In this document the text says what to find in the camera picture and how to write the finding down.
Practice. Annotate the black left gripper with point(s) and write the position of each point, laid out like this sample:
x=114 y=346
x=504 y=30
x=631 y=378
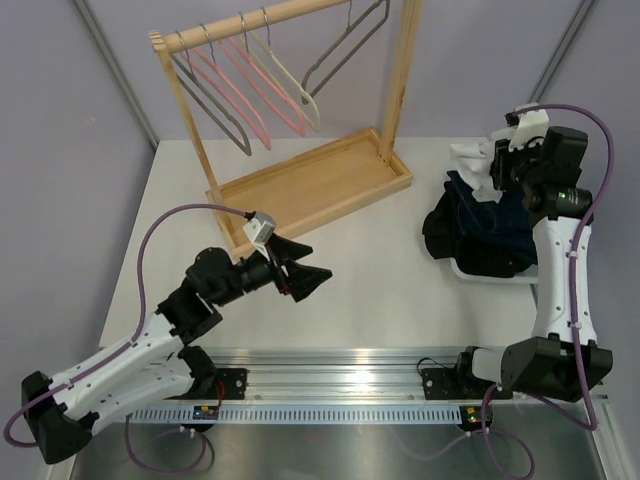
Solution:
x=301 y=279

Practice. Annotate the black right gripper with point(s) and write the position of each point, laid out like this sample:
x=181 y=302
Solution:
x=503 y=158

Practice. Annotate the white garment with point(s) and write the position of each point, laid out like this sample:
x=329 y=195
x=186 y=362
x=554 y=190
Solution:
x=473 y=161

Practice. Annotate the dark blue garment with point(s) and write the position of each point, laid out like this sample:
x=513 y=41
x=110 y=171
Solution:
x=502 y=225

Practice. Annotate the black garment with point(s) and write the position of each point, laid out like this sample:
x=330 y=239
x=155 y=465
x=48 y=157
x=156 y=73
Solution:
x=443 y=240

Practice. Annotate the pink hanger with black garment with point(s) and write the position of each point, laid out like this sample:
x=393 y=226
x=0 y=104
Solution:
x=261 y=81

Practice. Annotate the wooden hanger with blue garment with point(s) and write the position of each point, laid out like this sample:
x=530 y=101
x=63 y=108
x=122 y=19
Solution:
x=273 y=68

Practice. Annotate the grey hanger with white garment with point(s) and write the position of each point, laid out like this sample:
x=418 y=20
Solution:
x=379 y=10

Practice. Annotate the grey metal hanger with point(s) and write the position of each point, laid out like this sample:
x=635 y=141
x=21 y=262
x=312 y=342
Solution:
x=205 y=100

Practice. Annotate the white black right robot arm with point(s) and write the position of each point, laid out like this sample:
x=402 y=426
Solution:
x=562 y=359

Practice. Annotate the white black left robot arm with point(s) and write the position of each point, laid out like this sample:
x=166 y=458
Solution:
x=188 y=313

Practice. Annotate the wooden clothes rack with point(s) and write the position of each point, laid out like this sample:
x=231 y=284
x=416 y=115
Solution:
x=327 y=182

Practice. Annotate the white plastic basket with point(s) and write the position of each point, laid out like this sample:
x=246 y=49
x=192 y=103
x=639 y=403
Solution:
x=526 y=277

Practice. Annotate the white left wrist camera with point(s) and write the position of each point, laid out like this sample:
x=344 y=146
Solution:
x=258 y=229

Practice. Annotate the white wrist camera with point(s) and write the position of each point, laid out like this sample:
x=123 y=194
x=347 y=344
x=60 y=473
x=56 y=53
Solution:
x=258 y=229
x=529 y=122

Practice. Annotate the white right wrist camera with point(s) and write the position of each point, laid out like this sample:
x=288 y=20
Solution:
x=529 y=122

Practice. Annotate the aluminium mounting rail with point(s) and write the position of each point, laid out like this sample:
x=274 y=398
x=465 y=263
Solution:
x=330 y=372

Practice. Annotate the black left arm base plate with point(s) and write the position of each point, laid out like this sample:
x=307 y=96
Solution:
x=230 y=383

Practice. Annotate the white slotted cable duct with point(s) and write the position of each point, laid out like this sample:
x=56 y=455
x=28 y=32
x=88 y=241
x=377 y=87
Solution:
x=299 y=415

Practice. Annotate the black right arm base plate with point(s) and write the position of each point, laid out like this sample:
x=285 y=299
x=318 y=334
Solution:
x=445 y=384

